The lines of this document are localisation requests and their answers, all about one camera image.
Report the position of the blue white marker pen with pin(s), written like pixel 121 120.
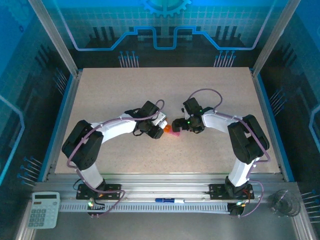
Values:
pixel 165 200

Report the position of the blue aluminium table side rail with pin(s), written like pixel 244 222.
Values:
pixel 272 125
pixel 60 125

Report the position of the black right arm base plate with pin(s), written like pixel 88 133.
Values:
pixel 216 191

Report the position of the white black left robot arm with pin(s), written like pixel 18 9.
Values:
pixel 117 128

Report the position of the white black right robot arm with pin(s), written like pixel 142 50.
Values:
pixel 217 121

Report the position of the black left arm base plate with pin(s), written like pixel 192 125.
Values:
pixel 113 191

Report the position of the aluminium frame post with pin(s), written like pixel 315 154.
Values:
pixel 55 37
pixel 271 37

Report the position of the pink pill box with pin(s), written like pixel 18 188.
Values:
pixel 177 135

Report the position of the white desk calculator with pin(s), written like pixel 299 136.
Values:
pixel 43 212

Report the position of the clear plastic cup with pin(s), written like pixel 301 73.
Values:
pixel 285 203

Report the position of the white pill bottle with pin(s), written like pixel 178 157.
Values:
pixel 164 124

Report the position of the aluminium frame rail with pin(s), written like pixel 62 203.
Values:
pixel 162 186

